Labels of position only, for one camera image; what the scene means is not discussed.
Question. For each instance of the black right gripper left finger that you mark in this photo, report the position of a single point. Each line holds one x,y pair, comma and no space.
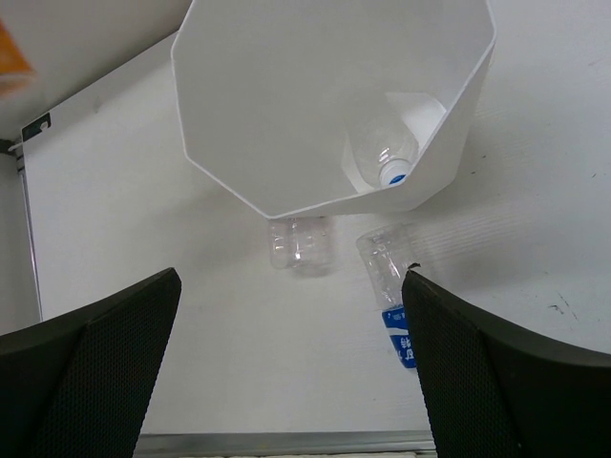
79,385

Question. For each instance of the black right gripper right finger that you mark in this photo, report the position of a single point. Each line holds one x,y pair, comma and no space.
493,388

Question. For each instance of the clear unlabelled plastic bottle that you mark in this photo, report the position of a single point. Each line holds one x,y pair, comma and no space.
383,148

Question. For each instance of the orange juice bottle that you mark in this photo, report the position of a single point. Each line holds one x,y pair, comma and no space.
16,71

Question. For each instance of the white octagonal plastic bin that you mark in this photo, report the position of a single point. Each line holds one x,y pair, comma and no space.
266,90

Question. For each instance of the clear bottle blue label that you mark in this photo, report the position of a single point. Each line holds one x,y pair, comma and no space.
387,256

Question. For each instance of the clear bottle red-blue label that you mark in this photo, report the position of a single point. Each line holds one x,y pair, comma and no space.
304,245

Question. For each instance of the aluminium front frame rail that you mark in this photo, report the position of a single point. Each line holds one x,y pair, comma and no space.
276,444

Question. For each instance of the aluminium frame rail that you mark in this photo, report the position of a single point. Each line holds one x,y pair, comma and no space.
276,444
20,304

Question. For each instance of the aluminium left frame rail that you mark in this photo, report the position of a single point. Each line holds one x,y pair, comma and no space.
20,304

